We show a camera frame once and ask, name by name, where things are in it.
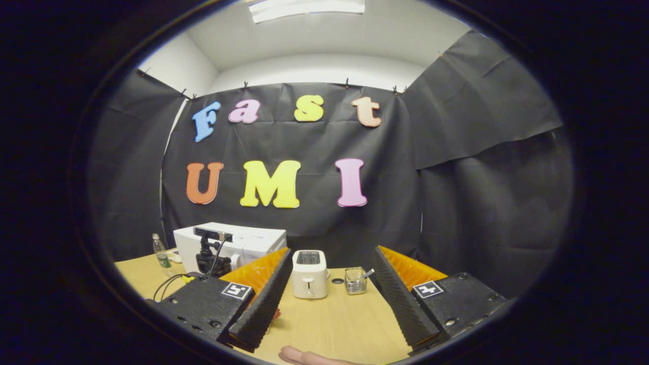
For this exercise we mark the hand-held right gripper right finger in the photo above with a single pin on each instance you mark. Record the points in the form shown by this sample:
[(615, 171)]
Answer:
[(400, 304)]

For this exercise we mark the ceiling light panel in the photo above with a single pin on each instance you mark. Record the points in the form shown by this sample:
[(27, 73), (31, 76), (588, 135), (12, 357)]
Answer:
[(304, 9)]

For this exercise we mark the white microwave oven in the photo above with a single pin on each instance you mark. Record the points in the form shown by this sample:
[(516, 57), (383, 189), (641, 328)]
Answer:
[(253, 241)]

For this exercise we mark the black backdrop cloth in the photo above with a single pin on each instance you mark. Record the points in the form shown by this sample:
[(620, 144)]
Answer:
[(481, 152)]

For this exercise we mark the white toaster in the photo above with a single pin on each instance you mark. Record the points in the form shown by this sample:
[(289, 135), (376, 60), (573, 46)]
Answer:
[(309, 279)]

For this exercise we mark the clear plastic water bottle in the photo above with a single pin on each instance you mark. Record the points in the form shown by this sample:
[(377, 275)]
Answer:
[(162, 256)]

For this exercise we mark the small white plate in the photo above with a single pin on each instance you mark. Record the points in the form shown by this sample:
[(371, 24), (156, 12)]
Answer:
[(175, 257)]

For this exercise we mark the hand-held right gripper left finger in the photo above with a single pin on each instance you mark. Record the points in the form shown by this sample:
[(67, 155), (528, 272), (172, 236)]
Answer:
[(261, 309)]

